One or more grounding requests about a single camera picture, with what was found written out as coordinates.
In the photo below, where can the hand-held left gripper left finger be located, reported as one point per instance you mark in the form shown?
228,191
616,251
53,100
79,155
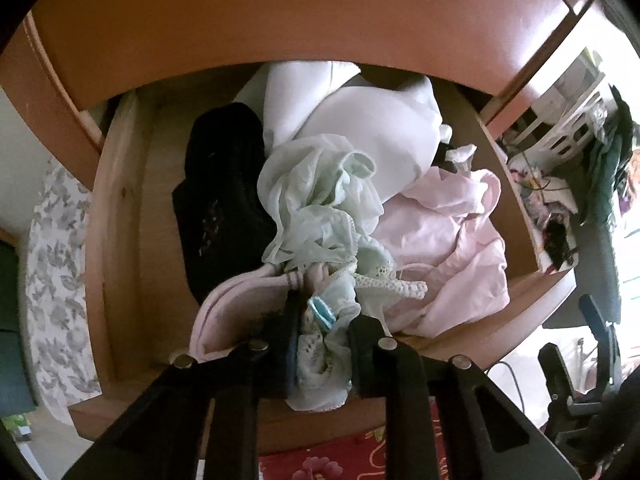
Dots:
285,350

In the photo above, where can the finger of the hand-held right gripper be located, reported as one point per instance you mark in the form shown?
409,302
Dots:
557,380
605,345

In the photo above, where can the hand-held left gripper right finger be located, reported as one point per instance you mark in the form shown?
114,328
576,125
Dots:
365,355

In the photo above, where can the pale pink underwear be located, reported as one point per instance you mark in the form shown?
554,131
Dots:
235,310

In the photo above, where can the pink garment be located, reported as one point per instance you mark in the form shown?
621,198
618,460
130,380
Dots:
450,240

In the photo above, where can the mint green lace underwear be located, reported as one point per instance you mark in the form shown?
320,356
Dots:
310,195

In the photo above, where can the black underwear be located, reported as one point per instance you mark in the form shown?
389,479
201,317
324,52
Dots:
220,185

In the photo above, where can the wooden nightstand drawer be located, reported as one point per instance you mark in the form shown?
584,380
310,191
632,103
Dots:
145,185
200,25

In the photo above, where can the white ruffled underwear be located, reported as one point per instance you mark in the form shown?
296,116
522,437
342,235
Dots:
457,152

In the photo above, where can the white smooth garment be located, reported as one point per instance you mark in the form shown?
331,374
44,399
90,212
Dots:
360,125

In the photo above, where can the olive green cushion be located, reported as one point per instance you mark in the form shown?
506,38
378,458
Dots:
595,270

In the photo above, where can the red floral blanket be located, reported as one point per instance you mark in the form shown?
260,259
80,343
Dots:
325,460

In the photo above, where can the black fuzzy object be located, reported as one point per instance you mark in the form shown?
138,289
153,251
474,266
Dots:
555,240

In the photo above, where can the teal jacket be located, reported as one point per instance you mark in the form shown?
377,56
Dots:
607,160

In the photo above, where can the white cutout rack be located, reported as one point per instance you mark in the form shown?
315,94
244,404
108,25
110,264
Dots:
575,125

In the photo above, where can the grey floral bed sheet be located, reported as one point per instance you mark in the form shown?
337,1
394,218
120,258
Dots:
55,285

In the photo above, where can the dark grey panel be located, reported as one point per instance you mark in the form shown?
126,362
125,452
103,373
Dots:
12,360

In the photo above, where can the wooden nightstand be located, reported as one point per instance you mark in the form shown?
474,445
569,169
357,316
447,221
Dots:
45,90

